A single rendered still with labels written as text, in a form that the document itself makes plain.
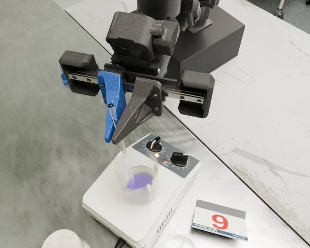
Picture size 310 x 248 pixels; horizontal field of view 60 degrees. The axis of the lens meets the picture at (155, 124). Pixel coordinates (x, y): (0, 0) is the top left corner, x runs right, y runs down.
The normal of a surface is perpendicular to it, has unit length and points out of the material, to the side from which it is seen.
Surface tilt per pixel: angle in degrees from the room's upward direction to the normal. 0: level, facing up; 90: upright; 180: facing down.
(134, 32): 22
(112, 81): 44
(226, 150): 0
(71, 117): 0
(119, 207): 0
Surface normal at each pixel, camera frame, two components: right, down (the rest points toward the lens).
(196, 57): 0.61, 0.63
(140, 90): -0.22, 0.15
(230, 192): -0.05, -0.57
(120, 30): -0.14, -0.22
